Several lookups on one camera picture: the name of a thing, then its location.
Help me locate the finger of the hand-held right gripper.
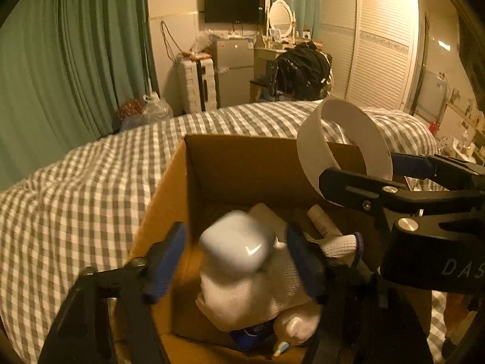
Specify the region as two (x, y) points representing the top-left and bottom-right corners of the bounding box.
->
(318, 167), (485, 232)
(390, 152), (485, 191)

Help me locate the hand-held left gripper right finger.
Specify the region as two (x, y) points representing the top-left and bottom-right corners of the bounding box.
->
(286, 225), (433, 364)

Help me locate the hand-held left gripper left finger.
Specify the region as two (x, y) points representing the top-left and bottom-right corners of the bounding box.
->
(38, 222), (188, 364)

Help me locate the white squeeze tube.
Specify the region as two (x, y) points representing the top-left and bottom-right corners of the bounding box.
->
(306, 204), (343, 238)

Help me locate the white tape roll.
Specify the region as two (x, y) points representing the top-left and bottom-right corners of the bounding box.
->
(296, 97), (393, 201)

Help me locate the white earbuds case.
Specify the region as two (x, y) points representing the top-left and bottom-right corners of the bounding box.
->
(199, 211), (277, 274)

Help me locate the blue packet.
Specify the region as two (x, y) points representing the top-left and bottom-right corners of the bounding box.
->
(229, 322), (275, 351)

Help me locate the cardboard box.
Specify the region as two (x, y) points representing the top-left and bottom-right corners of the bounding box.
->
(114, 133), (433, 364)

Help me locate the person's right hand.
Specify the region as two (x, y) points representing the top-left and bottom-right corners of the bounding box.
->
(443, 294), (479, 335)

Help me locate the cluttered side table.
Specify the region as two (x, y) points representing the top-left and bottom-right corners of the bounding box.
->
(436, 91), (485, 160)

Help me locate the checkered bed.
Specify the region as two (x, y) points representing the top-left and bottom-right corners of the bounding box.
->
(0, 100), (448, 364)

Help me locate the white louvred wardrobe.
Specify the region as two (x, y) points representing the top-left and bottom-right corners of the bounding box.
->
(318, 0), (423, 112)

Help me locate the pile of black clothes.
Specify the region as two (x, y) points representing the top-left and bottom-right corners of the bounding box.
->
(267, 42), (332, 101)

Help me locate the black stool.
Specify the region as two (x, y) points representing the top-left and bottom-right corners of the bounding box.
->
(248, 78), (274, 101)

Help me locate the clear plastic bag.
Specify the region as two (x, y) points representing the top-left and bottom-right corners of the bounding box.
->
(142, 93), (175, 126)
(189, 30), (213, 54)

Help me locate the brown patterned basket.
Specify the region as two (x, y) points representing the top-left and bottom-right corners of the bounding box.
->
(117, 99), (146, 122)

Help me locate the wooden dressing table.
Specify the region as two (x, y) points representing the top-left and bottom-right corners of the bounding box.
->
(253, 40), (323, 65)

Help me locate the silver small fridge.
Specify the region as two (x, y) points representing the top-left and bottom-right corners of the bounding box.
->
(210, 38), (255, 109)

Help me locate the white ribbed suitcase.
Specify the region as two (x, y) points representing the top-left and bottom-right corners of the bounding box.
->
(176, 56), (220, 114)

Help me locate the white oval vanity mirror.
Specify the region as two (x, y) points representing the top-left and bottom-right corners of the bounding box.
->
(267, 0), (297, 42)

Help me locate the wide green curtain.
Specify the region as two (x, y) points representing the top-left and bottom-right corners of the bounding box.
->
(0, 0), (160, 192)

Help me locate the black wall television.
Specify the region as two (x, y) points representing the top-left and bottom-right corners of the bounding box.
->
(204, 0), (266, 24)

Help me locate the hanging wall cable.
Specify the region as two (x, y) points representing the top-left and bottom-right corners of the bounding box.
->
(161, 21), (179, 59)

